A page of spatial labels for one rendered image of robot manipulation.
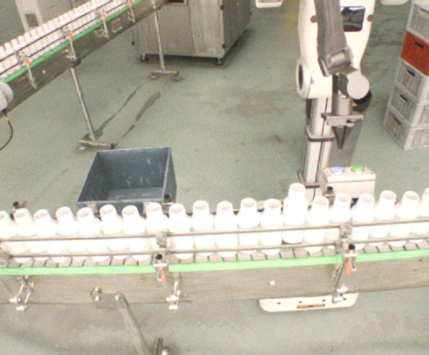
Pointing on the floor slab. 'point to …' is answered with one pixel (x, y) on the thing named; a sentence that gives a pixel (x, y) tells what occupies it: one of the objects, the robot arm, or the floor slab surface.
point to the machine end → (193, 28)
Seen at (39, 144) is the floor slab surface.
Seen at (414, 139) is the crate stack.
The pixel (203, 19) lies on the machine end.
